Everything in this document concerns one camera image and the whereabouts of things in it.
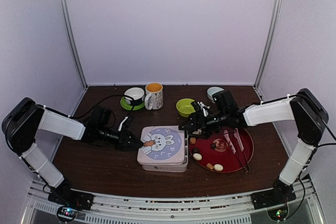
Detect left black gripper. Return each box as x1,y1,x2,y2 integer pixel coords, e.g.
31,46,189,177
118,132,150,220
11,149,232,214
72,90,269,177
98,125,143,151

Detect bunny tin lid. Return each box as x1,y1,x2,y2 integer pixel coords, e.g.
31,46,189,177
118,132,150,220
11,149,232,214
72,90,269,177
136,126,188,166

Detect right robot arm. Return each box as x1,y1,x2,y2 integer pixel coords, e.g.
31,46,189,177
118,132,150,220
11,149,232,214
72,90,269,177
178,88,329,205

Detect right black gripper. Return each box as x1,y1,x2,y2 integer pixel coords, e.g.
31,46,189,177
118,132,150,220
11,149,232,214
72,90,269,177
179,110,228,138

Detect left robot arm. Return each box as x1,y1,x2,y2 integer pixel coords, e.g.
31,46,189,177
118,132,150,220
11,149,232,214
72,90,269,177
2,97,141,205

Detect left aluminium frame post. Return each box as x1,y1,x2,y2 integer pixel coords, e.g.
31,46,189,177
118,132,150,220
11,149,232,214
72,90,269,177
60,0,88,89

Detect pale blue bowl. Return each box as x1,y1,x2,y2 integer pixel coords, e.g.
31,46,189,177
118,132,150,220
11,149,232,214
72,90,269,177
207,87,224,103

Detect silver divided tin box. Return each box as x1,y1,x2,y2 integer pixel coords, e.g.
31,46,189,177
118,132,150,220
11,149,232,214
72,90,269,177
140,129,190,174

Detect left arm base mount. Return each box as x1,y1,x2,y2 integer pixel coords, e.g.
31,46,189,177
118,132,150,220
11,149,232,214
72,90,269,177
48,190,94,223

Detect white round swirl chocolate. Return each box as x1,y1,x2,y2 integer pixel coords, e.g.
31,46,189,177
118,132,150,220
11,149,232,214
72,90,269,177
214,164,224,172

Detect round red tray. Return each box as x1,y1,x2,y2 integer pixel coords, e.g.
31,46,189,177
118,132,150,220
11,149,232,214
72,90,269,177
188,127,254,173

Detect metal front rail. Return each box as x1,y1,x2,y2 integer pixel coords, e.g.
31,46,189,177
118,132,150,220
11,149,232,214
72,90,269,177
26,191,323,224

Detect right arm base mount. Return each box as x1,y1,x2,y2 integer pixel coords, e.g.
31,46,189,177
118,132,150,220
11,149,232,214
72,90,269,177
251,189,297,222

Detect aluminium frame post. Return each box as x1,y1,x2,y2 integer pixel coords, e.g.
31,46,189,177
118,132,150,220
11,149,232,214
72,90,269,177
254,0,283,90
60,0,88,89

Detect green saucer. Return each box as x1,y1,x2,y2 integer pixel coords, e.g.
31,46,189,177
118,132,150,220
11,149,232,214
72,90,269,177
120,95,146,111

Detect white and navy cup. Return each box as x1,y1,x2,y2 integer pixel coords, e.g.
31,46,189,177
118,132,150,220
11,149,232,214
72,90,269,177
124,87,145,106

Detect patterned mug yellow inside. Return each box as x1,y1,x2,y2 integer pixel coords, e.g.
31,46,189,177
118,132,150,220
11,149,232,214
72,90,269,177
144,83,163,110

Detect right aluminium frame post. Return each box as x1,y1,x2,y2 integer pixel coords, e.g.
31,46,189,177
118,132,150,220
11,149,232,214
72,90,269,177
254,0,283,90

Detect lime green bowl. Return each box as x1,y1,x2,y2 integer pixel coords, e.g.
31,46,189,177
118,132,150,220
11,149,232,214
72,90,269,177
176,98,195,118

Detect pink metal tongs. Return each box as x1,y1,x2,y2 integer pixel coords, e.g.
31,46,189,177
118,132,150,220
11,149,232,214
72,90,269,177
223,129,250,174

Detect left black cable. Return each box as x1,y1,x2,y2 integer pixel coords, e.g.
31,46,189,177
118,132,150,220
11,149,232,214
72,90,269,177
70,94,142,120

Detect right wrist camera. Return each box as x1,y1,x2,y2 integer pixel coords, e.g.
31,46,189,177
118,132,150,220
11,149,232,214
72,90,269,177
191,101,210,117

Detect tan striped chocolate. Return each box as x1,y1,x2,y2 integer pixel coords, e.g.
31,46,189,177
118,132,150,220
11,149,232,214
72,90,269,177
206,163,214,170

